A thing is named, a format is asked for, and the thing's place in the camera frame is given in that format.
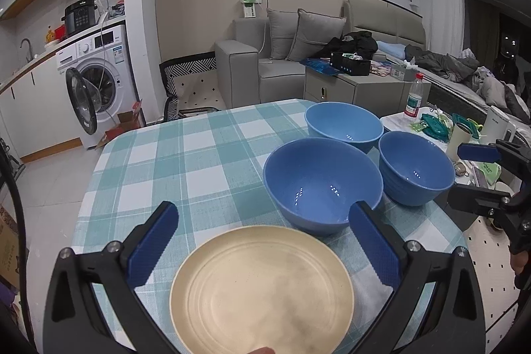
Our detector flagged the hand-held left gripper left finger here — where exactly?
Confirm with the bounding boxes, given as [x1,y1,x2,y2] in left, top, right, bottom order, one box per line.
[42,200,185,354]

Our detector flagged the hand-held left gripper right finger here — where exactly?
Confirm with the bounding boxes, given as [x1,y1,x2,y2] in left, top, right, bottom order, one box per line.
[348,200,486,354]

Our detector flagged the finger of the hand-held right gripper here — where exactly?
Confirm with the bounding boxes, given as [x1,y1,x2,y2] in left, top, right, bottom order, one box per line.
[457,139,531,180]
[448,183,531,230]

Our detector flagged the blue bowl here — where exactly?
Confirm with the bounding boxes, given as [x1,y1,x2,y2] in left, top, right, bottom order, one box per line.
[378,131,456,207]
[263,137,384,237]
[304,101,385,154]

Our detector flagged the cream plate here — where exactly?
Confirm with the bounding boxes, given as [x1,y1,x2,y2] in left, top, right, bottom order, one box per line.
[169,225,356,354]

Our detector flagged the person's right hand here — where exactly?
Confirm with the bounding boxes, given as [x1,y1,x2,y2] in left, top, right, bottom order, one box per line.
[511,253,531,289]

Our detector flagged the cream cup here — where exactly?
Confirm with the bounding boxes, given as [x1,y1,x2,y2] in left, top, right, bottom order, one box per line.
[446,122,474,163]

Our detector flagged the teal lid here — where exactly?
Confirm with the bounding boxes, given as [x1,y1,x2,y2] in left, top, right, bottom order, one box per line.
[419,111,453,141]
[451,112,484,139]

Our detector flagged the white kettle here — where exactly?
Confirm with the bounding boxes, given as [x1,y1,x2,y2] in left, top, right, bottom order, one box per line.
[483,105,518,145]

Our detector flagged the white dotted floor mat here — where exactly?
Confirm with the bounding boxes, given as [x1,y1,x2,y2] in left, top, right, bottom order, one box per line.
[465,219,531,338]

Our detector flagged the bed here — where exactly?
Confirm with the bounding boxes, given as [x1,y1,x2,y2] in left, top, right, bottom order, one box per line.
[344,0,531,126]

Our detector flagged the grey pillow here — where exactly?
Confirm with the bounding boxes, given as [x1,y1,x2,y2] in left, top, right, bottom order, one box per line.
[475,66,531,126]

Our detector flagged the plastic water bottle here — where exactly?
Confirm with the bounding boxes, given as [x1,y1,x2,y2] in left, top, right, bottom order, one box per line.
[403,73,424,119]

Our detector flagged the black device with lights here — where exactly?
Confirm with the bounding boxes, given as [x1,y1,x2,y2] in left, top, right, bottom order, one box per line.
[493,33,523,85]

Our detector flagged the grey clothes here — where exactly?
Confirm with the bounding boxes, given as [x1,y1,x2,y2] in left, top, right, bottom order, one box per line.
[404,44,482,83]

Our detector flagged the tissue box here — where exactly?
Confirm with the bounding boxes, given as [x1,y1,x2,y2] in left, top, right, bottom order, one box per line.
[390,61,419,82]

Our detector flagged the red cardboard box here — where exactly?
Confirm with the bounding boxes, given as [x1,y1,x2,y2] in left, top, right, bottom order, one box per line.
[95,99,145,151]

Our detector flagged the light blue pillow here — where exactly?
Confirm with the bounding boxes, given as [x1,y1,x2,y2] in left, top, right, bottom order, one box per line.
[375,41,405,58]

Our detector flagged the beige cabinet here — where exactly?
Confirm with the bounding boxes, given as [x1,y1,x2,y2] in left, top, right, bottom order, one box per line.
[304,61,417,118]

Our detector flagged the clear black-trimmed bag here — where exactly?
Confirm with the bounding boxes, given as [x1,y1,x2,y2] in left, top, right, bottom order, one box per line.
[178,106,220,119]

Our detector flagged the brown cardboard box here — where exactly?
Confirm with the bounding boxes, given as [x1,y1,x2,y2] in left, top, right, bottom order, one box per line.
[0,205,31,288]

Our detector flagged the white curtain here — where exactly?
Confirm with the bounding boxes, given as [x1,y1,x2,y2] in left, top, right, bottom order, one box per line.
[417,0,465,58]

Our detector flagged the black box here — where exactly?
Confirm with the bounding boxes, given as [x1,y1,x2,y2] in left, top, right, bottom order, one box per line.
[330,52,372,76]

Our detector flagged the dark jacket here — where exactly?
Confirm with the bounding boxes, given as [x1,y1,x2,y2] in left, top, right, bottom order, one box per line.
[315,31,379,60]

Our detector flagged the white kitchen base cabinet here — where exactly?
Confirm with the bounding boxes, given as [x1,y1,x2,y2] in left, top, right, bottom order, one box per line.
[0,55,84,160]

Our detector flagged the blue packet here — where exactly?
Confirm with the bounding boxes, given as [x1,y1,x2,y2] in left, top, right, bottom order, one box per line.
[305,57,345,77]

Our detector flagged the white washing machine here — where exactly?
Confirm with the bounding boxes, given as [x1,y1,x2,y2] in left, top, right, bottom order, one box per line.
[56,24,139,151]

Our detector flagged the grey cushion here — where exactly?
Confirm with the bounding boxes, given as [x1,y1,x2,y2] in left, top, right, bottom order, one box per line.
[286,8,347,62]
[265,8,301,61]

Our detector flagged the grey sofa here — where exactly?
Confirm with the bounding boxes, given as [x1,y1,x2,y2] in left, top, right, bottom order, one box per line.
[214,8,349,109]

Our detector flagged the black pressure cooker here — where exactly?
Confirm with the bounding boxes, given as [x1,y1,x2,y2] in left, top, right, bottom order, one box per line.
[61,0,99,37]

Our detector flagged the black cable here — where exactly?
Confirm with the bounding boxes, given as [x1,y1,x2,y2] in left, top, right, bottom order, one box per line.
[0,149,36,342]

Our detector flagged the white wall device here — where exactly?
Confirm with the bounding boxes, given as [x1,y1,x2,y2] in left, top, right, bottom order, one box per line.
[240,0,263,20]

